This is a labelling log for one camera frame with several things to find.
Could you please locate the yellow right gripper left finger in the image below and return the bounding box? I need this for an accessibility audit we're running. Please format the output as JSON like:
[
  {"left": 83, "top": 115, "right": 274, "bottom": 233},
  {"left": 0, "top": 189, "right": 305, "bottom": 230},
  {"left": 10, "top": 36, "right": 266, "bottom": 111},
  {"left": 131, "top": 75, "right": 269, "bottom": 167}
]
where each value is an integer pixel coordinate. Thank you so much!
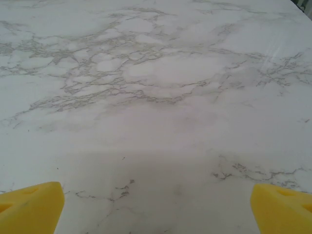
[{"left": 0, "top": 181, "right": 66, "bottom": 234}]

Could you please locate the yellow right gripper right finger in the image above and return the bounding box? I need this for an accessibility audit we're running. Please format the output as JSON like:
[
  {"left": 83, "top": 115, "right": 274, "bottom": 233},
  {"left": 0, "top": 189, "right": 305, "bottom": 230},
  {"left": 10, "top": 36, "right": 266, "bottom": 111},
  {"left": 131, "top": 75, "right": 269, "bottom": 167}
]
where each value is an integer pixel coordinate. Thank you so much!
[{"left": 251, "top": 183, "right": 312, "bottom": 234}]

